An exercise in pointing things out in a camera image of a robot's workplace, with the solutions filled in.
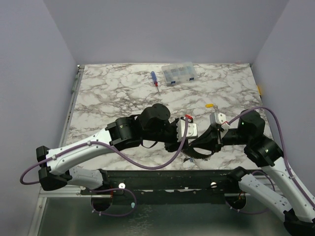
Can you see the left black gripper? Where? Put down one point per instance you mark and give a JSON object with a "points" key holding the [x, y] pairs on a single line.
{"points": [[175, 145]]}

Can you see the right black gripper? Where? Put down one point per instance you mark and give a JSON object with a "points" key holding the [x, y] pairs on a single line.
{"points": [[218, 142]]}

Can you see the grey large key ring holder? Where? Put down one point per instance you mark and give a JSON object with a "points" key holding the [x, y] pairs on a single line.
{"points": [[192, 153]]}

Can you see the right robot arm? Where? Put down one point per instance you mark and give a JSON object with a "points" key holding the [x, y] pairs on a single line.
{"points": [[296, 205]]}

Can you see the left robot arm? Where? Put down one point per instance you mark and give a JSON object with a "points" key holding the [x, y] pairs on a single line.
{"points": [[60, 166]]}

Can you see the silver key on yellow tag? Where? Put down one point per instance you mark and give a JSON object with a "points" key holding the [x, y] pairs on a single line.
{"points": [[216, 108]]}

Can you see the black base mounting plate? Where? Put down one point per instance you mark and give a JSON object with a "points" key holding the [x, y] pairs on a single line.
{"points": [[176, 187]]}

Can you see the clear plastic organizer box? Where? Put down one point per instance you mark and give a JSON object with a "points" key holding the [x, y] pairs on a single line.
{"points": [[177, 73]]}

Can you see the blue red screwdriver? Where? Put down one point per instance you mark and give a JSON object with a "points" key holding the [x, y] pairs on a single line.
{"points": [[154, 78]]}

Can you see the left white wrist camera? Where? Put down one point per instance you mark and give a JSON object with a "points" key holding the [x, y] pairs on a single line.
{"points": [[186, 128]]}

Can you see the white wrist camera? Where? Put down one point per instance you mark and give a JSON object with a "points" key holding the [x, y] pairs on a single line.
{"points": [[219, 122], [186, 128]]}

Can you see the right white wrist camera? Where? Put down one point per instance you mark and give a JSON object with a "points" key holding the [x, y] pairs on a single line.
{"points": [[219, 122]]}

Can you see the aluminium frame rail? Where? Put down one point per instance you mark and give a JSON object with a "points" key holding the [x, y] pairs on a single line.
{"points": [[66, 192]]}

